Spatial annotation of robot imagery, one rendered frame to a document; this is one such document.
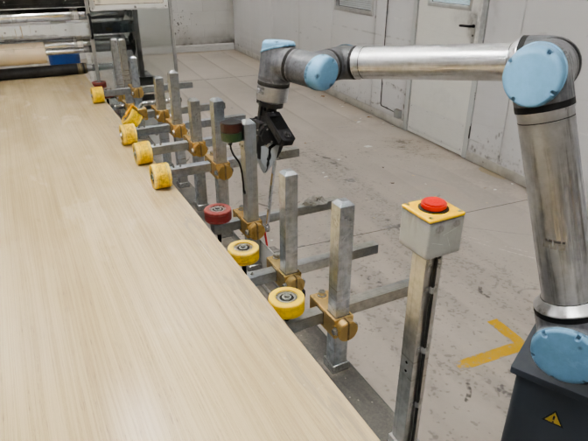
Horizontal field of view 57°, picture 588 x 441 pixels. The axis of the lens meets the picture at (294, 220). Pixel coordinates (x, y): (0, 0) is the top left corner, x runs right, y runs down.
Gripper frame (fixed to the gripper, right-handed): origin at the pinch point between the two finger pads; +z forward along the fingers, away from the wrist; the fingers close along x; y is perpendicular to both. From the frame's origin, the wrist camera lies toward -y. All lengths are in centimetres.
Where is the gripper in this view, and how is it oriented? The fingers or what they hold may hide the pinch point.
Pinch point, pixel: (266, 169)
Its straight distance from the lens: 161.0
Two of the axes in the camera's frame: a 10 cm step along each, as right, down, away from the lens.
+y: -5.4, -4.3, 7.3
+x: -8.3, 1.3, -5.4
